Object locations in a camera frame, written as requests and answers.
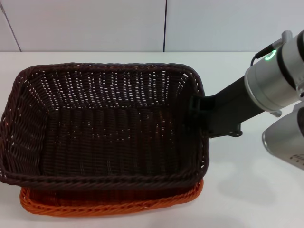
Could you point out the dark brown woven plastic basket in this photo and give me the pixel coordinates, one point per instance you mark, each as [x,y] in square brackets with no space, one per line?
[107,137]

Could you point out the orange woven plastic basket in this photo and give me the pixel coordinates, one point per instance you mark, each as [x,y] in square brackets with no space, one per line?
[95,209]

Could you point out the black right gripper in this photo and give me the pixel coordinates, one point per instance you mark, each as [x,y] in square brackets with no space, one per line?
[225,111]

